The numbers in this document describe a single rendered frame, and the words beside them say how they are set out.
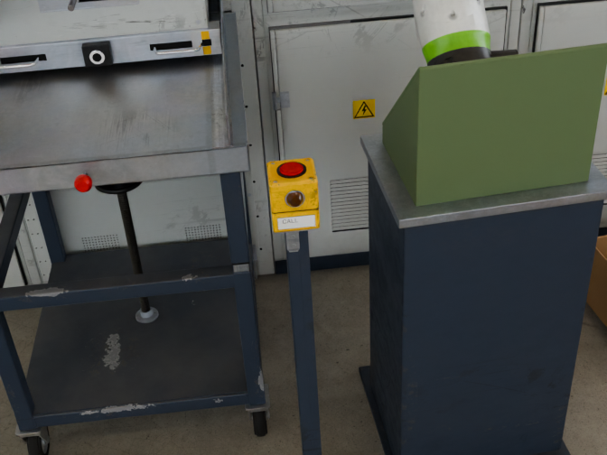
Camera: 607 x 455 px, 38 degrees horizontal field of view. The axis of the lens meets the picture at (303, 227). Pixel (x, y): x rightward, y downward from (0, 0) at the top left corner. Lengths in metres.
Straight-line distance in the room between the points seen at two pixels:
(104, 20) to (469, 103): 0.84
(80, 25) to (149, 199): 0.70
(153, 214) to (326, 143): 0.54
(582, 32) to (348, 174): 0.73
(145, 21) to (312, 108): 0.60
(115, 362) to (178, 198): 0.55
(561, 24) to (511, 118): 0.87
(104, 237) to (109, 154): 0.94
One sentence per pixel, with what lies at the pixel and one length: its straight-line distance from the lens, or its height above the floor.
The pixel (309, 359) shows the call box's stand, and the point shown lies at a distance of 1.71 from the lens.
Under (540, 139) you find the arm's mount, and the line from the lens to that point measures 1.65.
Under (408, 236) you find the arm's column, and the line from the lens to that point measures 1.63.
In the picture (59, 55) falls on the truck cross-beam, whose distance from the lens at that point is 2.02.
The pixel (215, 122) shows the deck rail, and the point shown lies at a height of 0.85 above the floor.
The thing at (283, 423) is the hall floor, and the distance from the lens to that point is 2.24.
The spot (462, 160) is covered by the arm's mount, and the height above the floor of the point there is 0.84.
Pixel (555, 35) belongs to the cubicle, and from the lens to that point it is 2.44.
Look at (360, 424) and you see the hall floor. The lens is 2.23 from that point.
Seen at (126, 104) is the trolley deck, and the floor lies 0.85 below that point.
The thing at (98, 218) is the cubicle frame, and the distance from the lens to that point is 2.57.
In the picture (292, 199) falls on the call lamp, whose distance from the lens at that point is 1.43.
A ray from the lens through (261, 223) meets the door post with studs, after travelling 2.58.
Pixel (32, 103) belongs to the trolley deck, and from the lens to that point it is 1.94.
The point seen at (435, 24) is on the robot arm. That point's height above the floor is 1.03.
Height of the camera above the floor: 1.66
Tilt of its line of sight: 35 degrees down
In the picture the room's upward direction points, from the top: 4 degrees counter-clockwise
